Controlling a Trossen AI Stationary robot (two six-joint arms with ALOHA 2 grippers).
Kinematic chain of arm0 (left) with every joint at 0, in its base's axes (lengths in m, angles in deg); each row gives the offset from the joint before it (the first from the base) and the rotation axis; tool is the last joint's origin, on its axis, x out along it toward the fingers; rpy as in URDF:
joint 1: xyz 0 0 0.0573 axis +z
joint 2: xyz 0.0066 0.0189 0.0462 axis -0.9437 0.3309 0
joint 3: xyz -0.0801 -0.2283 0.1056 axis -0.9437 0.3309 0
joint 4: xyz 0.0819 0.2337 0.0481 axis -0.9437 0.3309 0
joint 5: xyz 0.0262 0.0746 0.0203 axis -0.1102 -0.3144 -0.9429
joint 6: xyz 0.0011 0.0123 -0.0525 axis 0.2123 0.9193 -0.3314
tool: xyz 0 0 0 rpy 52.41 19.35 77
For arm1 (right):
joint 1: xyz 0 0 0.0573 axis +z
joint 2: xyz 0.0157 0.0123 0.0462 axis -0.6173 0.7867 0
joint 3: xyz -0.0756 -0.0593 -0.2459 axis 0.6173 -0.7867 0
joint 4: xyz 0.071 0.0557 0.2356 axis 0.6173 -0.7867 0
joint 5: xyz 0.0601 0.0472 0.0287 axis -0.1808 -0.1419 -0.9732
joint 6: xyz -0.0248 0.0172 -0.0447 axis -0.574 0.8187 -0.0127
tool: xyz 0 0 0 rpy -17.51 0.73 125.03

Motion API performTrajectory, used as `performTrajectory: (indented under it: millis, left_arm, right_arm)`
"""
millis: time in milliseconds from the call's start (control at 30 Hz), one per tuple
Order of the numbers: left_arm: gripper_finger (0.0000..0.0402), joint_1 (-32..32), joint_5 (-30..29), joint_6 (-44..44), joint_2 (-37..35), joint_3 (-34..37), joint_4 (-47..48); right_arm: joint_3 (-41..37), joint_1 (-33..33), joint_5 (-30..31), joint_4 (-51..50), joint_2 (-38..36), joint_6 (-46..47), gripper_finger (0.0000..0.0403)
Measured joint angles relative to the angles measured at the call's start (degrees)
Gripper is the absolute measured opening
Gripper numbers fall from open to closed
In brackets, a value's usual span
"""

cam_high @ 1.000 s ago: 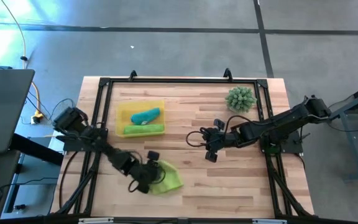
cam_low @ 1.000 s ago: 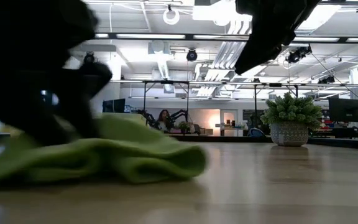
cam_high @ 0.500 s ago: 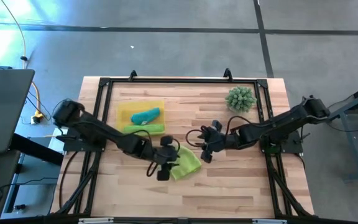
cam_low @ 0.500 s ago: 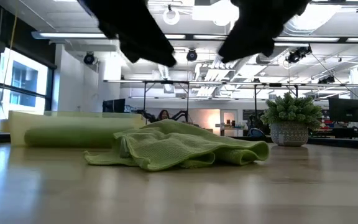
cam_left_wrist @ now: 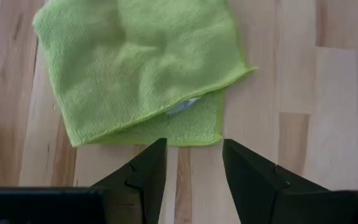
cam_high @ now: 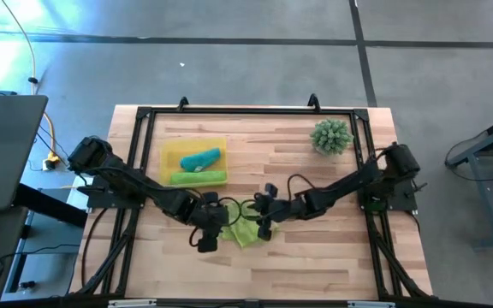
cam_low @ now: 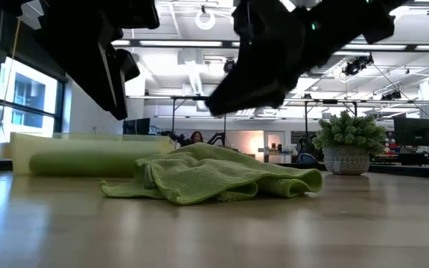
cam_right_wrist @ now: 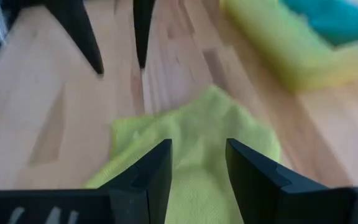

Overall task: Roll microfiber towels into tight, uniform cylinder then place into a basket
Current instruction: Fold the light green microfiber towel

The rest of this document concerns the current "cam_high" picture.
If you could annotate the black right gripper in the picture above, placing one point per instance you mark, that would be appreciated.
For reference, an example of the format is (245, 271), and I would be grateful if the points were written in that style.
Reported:
(280, 210)

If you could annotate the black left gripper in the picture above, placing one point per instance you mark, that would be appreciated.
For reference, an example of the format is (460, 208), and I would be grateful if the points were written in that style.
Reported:
(208, 220)

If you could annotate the lime green microfiber towel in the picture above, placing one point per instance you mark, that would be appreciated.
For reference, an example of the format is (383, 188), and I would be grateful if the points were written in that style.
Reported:
(244, 233)

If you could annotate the teal microfiber towel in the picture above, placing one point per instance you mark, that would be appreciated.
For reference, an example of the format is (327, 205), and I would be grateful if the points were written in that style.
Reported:
(199, 160)

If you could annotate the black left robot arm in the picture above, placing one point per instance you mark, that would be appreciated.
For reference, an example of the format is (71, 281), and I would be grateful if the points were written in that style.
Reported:
(135, 181)

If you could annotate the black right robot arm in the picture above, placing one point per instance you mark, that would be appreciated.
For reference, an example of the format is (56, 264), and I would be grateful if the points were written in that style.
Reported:
(349, 181)

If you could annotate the yellow translucent plastic basket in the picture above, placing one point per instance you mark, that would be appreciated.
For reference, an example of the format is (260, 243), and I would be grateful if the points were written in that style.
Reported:
(171, 149)

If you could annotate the potted green succulent plant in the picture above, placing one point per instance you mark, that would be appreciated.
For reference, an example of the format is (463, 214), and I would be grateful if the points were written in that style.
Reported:
(331, 137)

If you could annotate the yellow power plug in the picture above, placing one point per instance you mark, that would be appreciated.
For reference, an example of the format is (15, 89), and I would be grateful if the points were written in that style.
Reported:
(51, 161)

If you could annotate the black side desk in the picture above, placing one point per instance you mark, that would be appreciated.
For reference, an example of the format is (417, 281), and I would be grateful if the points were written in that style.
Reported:
(7, 231)

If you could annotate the gray metal desk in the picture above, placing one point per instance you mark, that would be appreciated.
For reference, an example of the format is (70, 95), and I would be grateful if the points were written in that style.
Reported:
(484, 197)

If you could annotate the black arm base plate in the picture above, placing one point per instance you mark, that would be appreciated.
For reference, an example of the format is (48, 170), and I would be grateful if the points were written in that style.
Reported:
(402, 197)
(101, 200)

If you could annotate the silver edge bracket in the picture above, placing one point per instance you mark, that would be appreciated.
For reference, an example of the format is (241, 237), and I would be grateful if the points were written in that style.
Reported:
(132, 303)
(370, 304)

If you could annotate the black frame clamp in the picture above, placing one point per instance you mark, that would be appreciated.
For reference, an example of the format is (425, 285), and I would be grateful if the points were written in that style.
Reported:
(182, 103)
(313, 102)

